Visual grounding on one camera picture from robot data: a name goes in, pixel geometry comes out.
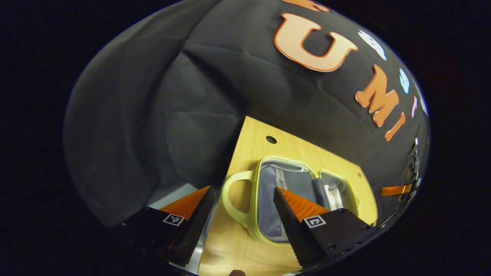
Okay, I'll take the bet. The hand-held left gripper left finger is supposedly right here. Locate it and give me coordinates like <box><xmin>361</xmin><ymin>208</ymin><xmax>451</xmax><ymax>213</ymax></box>
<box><xmin>114</xmin><ymin>186</ymin><xmax>216</xmax><ymax>268</ymax></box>

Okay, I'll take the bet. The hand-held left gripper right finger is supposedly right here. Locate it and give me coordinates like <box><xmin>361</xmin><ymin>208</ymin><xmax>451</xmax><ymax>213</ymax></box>
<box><xmin>273</xmin><ymin>186</ymin><xmax>379</xmax><ymax>269</ymax></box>

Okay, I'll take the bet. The pale yellow small suitcase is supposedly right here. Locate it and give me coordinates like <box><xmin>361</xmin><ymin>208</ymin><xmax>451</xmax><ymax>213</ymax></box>
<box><xmin>221</xmin><ymin>155</ymin><xmax>362</xmax><ymax>246</ymax></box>

